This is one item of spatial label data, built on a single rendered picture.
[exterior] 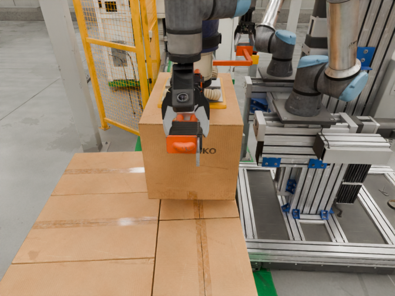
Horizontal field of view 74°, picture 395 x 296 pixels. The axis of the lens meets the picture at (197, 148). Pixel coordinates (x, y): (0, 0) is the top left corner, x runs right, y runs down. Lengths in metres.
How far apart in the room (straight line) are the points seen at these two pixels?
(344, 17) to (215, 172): 0.70
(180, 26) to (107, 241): 1.01
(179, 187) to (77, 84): 1.62
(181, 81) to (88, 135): 2.25
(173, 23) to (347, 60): 0.65
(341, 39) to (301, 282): 1.39
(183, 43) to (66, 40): 1.94
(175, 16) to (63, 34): 1.94
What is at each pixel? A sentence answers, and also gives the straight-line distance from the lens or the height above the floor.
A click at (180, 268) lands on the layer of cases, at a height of 0.54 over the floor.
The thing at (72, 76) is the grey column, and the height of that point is 0.81.
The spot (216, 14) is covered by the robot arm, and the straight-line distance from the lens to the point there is 0.61.
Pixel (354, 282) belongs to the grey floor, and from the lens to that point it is 2.01.
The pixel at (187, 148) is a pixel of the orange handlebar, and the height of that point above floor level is 1.20.
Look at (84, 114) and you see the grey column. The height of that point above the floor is 0.45.
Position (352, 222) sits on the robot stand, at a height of 0.21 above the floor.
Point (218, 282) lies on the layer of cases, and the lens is 1.15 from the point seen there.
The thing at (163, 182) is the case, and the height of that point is 0.78.
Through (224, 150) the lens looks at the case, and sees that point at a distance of 1.06.
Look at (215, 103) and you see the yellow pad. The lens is 1.12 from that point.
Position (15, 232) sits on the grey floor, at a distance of 2.36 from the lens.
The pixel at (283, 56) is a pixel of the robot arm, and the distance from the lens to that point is 1.63.
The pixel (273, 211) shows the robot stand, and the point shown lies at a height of 0.21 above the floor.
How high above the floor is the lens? 1.55
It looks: 34 degrees down
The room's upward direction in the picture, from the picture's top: straight up
